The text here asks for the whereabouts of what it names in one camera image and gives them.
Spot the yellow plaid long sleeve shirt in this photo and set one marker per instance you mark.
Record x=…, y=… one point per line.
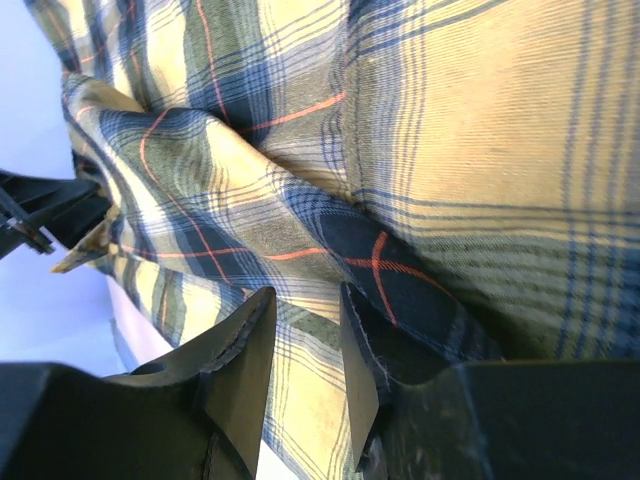
x=472, y=167

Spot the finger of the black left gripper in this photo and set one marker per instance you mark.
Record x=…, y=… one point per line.
x=36, y=212

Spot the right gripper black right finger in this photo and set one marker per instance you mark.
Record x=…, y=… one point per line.
x=415, y=416

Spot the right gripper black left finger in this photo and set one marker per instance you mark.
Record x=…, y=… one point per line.
x=196, y=412

